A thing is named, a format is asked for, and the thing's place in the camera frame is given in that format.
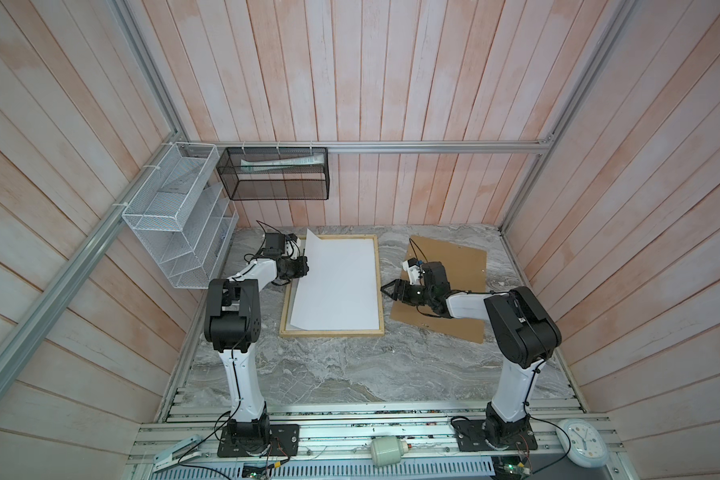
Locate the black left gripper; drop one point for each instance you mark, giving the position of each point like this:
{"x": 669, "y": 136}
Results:
{"x": 303, "y": 268}

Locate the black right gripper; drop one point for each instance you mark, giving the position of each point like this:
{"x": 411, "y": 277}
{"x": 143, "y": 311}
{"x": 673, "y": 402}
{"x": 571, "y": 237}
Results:
{"x": 399, "y": 284}

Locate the autumn forest photo print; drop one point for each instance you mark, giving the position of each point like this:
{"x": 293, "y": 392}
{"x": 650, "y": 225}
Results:
{"x": 336, "y": 282}

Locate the light wooden picture frame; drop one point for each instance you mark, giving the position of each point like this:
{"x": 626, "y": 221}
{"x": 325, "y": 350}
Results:
{"x": 336, "y": 333}

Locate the wooden backing board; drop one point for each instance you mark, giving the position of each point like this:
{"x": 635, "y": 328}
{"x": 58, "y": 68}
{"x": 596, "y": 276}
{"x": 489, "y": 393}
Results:
{"x": 461, "y": 272}

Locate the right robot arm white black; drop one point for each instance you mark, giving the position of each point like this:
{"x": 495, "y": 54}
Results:
{"x": 524, "y": 331}

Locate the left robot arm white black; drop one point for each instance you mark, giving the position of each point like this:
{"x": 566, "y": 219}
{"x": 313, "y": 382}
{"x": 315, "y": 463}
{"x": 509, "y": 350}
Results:
{"x": 233, "y": 320}

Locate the paper in black basket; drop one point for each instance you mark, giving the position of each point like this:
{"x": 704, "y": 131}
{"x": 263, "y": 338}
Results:
{"x": 293, "y": 165}

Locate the white cylindrical device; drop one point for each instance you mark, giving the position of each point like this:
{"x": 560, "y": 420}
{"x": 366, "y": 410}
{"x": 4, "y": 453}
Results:
{"x": 388, "y": 450}

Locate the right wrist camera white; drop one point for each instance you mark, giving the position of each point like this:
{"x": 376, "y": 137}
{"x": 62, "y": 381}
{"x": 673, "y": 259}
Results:
{"x": 413, "y": 269}

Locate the black wire mesh basket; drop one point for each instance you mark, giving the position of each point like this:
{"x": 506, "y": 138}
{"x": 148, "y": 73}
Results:
{"x": 272, "y": 186}

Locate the white wire mesh shelf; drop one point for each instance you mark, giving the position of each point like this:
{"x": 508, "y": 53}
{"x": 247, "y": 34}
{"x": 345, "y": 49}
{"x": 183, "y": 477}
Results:
{"x": 182, "y": 218}

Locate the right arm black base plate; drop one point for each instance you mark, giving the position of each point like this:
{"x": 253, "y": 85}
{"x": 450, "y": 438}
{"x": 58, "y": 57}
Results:
{"x": 490, "y": 434}

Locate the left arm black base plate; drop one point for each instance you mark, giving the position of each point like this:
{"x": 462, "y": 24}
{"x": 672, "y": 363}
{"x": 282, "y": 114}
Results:
{"x": 254, "y": 439}

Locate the white wall clock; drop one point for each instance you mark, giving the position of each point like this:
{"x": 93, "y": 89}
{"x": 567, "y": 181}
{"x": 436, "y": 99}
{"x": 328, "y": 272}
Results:
{"x": 583, "y": 443}

